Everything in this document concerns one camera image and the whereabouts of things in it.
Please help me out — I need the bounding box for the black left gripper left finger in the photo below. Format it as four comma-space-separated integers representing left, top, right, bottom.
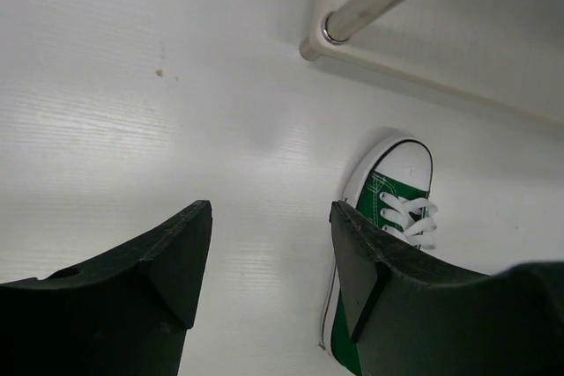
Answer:
1, 200, 212, 375

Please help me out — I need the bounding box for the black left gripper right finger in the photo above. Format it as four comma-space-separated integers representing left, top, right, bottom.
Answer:
330, 201, 563, 375

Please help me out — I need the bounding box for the green canvas sneaker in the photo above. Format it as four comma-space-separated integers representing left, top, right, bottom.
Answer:
320, 129, 438, 375

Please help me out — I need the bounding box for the white two-tier shoe shelf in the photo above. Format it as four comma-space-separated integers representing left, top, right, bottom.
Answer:
302, 0, 563, 122

